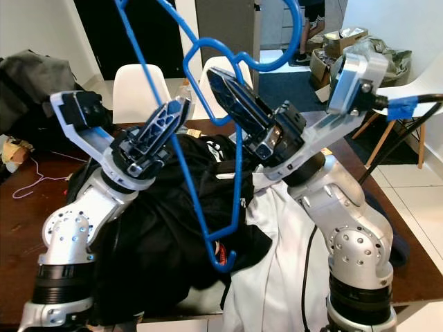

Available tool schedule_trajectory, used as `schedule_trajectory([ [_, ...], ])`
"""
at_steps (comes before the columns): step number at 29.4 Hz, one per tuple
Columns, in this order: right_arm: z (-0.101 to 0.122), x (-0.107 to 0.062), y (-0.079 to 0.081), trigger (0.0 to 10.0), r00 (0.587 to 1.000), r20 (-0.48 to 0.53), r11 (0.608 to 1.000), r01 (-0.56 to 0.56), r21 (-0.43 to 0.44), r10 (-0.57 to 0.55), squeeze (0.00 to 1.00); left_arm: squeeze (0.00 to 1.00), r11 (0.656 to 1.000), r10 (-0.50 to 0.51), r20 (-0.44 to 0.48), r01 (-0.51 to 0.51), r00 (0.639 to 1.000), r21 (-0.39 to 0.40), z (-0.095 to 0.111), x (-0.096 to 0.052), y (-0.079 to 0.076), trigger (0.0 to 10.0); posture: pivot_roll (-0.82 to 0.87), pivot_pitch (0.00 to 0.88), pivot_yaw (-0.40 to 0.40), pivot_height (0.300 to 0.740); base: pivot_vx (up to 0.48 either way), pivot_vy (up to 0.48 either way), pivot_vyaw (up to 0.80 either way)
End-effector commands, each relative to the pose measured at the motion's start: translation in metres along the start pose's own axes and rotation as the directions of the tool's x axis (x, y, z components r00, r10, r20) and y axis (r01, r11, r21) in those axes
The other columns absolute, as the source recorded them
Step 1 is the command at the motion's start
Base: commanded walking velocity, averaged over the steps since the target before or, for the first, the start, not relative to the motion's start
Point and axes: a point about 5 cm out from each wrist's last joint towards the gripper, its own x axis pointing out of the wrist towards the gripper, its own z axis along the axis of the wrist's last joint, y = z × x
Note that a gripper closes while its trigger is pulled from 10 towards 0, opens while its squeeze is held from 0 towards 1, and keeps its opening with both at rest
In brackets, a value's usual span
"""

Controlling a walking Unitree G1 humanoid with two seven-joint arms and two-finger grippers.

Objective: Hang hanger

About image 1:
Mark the crumpled brown paper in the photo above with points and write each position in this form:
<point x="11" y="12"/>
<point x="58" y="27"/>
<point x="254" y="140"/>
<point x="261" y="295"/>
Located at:
<point x="15" y="152"/>

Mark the dark grey backpack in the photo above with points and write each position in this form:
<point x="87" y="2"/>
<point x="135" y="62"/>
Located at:
<point x="34" y="90"/>

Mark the cardboard box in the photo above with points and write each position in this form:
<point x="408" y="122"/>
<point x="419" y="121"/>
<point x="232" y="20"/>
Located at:
<point x="336" y="45"/>

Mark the black printed shirt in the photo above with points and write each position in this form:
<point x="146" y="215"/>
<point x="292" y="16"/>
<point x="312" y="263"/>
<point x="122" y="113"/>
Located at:
<point x="166" y="235"/>

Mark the dark wooden table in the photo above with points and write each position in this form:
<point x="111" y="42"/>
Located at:
<point x="28" y="235"/>

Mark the person in black shorts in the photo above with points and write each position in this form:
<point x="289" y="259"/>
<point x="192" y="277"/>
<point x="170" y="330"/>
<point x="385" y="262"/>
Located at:
<point x="308" y="21"/>

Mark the white plastic chair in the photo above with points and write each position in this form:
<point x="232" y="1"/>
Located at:
<point x="412" y="93"/>
<point x="204" y="90"/>
<point x="142" y="93"/>

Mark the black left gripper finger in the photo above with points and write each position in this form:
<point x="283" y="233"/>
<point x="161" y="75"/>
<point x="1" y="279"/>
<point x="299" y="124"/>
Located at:
<point x="173" y="128"/>
<point x="154" y="126"/>

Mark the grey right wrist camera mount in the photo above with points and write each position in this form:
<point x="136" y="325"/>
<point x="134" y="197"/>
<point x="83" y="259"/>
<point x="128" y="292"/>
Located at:
<point x="353" y="79"/>

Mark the white shirt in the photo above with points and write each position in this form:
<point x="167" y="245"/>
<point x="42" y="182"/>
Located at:
<point x="277" y="290"/>

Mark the olive green bag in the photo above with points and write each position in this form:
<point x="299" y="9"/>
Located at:
<point x="391" y="59"/>

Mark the blue plastic hanger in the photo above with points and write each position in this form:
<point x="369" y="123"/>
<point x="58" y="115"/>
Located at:
<point x="239" y="194"/>

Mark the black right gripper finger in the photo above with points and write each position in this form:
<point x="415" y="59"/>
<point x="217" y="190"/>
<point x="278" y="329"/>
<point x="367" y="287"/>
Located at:
<point x="242" y="107"/>
<point x="273" y="107"/>

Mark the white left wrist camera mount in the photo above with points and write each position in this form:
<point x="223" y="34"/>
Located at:
<point x="76" y="131"/>

